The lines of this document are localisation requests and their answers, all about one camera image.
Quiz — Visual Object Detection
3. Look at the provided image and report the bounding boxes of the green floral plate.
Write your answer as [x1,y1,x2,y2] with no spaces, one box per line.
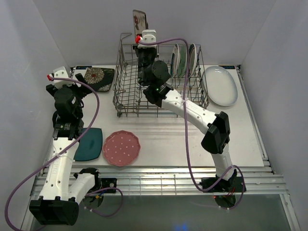
[178,45,187,77]

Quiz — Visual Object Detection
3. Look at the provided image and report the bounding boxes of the green red rimmed white plate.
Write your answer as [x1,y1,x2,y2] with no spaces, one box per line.
[188,43,197,78]

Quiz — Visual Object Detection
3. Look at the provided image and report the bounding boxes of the cream floral square plate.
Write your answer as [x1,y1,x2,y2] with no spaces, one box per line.
[133,10,148,36]

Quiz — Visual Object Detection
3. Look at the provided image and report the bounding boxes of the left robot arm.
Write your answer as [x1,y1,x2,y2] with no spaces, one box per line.
[29,69,102,225]

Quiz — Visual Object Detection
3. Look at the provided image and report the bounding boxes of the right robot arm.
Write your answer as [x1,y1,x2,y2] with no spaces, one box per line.
[133,45,237,192]

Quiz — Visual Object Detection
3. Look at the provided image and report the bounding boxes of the black floral square plate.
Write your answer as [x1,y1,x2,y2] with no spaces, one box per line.
[83,67,115,92]

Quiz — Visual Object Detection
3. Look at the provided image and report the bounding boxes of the dark teal plate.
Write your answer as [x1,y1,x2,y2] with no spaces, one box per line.
[74,128,103,162]

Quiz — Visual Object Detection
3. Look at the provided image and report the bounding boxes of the pink dotted scalloped plate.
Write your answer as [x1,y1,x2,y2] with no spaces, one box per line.
[103,130,141,167]

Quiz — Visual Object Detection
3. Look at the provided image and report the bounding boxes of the white oval plate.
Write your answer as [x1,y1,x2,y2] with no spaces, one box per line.
[205,66,238,107]

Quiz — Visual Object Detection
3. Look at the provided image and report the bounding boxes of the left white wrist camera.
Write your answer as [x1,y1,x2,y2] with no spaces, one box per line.
[47,66,74,90]

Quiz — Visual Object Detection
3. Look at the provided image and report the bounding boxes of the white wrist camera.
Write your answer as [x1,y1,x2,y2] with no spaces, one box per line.
[47,66,74,90]
[135,29,157,49]

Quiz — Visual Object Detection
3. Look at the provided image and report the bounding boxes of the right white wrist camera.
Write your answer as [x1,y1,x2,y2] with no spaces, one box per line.
[135,29,157,49]

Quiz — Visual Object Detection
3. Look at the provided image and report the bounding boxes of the grey wire dish rack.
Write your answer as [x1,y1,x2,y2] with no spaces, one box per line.
[113,33,209,117]

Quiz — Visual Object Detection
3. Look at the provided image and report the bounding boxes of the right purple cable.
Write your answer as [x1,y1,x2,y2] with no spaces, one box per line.
[134,37,246,209]

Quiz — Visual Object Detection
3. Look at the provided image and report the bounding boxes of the purple cable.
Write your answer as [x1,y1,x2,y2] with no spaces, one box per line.
[5,74,125,231]
[134,37,246,209]

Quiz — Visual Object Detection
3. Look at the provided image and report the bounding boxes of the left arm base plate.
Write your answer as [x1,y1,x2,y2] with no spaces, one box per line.
[101,178,117,193]

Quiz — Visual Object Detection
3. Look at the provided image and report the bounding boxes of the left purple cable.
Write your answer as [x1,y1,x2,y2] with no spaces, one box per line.
[5,74,125,231]

